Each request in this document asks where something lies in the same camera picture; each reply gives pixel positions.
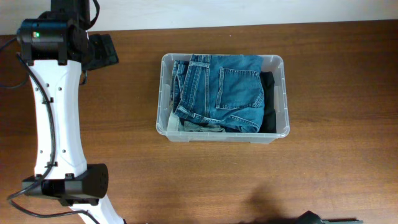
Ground black shorts red waistband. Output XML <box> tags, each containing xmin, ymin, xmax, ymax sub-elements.
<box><xmin>259</xmin><ymin>72</ymin><xmax>277</xmax><ymax>133</ymax></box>

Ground clear plastic storage bin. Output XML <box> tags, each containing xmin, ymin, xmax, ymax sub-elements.
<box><xmin>156</xmin><ymin>53</ymin><xmax>290</xmax><ymax>144</ymax></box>

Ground light grey-blue jeans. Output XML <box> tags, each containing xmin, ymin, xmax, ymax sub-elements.
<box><xmin>167</xmin><ymin>112</ymin><xmax>226</xmax><ymax>133</ymax></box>

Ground blue denim jeans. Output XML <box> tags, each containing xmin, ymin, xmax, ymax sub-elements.
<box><xmin>170</xmin><ymin>54</ymin><xmax>265</xmax><ymax>133</ymax></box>

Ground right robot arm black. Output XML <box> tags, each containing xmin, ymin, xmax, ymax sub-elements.
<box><xmin>294</xmin><ymin>211</ymin><xmax>364</xmax><ymax>224</ymax></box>

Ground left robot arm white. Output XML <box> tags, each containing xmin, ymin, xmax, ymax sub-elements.
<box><xmin>17</xmin><ymin>0</ymin><xmax>123</xmax><ymax>223</ymax></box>

